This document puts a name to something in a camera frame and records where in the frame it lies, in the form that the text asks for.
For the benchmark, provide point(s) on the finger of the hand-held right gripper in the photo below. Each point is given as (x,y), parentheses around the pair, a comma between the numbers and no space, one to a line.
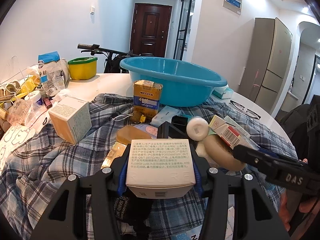
(250,155)

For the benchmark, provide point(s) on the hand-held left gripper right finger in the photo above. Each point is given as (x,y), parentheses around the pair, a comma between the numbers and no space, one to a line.
(197,180)

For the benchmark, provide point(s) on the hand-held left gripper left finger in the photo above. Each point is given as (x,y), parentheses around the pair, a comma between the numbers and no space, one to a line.
(122,180)

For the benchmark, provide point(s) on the beige round case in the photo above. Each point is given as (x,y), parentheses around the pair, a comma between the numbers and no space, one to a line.
(222,155)

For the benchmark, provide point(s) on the black sock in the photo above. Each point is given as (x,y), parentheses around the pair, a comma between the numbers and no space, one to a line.
(135,205)

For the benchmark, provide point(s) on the white box with grey print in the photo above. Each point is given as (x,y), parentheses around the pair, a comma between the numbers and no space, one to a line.
(160,165)

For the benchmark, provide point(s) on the blue face mask packet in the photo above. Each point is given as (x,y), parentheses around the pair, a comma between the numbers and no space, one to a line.
(190,235)

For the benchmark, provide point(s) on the white box with orange side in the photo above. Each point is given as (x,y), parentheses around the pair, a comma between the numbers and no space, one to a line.
(75,115)

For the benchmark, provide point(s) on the blue plastic basin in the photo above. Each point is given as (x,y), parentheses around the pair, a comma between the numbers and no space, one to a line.
(187,90)

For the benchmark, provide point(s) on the white round desktop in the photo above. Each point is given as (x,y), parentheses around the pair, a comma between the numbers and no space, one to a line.
(107,85)

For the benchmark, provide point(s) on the person's right hand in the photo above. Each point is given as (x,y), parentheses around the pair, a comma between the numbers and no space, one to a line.
(307,205)

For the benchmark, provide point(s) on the gold foil packet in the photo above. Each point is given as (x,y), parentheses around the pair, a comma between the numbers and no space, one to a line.
(112,155)

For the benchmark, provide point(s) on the white box with red script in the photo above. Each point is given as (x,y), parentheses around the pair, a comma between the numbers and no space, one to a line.
(228,136)

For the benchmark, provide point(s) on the white box with teal print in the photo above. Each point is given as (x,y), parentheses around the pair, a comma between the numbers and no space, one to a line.
(238,128)

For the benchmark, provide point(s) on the black rimmed glasses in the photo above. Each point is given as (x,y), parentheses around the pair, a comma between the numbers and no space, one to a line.
(255,116)

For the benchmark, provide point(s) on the amber soap bar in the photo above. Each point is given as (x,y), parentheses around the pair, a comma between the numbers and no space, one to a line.
(127,135)

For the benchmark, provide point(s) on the dark jacket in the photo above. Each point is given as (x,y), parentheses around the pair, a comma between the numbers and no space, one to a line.
(292,122)

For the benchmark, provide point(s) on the baby print packet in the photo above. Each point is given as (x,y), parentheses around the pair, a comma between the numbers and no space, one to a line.
(148,130)

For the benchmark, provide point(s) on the blue plaid shirt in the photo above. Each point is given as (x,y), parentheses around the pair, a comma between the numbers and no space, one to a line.
(62,167)

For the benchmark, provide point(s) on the white soft tissue pack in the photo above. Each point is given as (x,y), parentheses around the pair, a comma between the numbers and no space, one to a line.
(222,92)

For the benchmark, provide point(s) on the light blue wipes packet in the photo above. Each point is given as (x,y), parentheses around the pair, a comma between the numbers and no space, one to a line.
(165,113)

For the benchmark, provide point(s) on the gold cigarette box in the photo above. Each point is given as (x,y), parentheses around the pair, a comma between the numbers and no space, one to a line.
(147,100)

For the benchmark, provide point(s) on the beige tall refrigerator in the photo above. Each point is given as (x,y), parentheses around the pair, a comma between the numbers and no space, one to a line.
(267,62)

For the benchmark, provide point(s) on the crumpled white tissue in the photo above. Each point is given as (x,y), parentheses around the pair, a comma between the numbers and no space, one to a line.
(61,95)

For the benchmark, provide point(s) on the dark red small bottle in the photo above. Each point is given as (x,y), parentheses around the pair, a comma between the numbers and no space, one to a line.
(47,102)

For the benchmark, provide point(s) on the white bear sticker sheet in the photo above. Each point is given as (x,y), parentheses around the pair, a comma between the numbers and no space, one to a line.
(12,140)

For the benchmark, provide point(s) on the yellow container with green lid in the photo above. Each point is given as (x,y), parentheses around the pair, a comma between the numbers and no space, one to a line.
(82,70)

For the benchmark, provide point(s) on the small white jar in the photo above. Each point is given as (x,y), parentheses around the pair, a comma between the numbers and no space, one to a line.
(36,98)

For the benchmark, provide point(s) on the white plastic bag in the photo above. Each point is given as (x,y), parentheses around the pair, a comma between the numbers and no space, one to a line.
(65,70)

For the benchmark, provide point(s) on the clear plastic bag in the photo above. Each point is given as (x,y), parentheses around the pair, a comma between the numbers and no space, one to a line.
(20,110)

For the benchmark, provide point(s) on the blue white sugar bag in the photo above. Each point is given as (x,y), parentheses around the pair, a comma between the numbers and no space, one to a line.
(50,70)

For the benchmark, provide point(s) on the yellow plastic bag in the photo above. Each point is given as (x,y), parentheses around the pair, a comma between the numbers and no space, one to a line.
(27,85)

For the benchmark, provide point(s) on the beige cloth bag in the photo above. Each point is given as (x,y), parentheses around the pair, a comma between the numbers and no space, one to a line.
(10,88)

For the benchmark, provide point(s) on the dark red entrance door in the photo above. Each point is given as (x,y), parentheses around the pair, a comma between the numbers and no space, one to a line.
(150,30)

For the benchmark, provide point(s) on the black framed glass door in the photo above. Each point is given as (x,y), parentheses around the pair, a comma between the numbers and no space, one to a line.
(180,17)

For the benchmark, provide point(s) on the white light switch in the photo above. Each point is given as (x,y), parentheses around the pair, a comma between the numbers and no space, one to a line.
(92,10)

